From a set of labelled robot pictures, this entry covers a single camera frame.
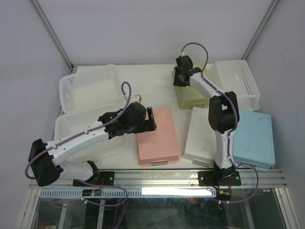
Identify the blue perforated basket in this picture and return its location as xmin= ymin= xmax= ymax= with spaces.
xmin=233 ymin=110 xmax=275 ymax=171

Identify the aluminium mounting rail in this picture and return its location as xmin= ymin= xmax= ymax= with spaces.
xmin=29 ymin=168 xmax=287 ymax=189

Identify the cream white perforated basket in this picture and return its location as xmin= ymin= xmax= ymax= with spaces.
xmin=182 ymin=107 xmax=216 ymax=167

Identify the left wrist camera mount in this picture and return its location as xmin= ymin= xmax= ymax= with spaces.
xmin=130 ymin=94 xmax=142 ymax=103

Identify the yellow-green perforated basket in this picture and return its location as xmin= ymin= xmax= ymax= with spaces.
xmin=172 ymin=63 xmax=211 ymax=110

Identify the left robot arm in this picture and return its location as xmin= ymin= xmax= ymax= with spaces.
xmin=25 ymin=102 xmax=157 ymax=187

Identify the translucent white basket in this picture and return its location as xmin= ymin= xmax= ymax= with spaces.
xmin=54 ymin=103 xmax=129 ymax=162
xmin=59 ymin=64 xmax=123 ymax=113
xmin=208 ymin=60 xmax=261 ymax=111

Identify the white cable duct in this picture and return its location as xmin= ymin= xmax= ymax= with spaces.
xmin=40 ymin=187 xmax=216 ymax=199

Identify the pink perforated basket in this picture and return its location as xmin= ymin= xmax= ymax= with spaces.
xmin=136 ymin=107 xmax=180 ymax=167

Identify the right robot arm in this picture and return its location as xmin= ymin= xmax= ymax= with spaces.
xmin=173 ymin=55 xmax=239 ymax=187

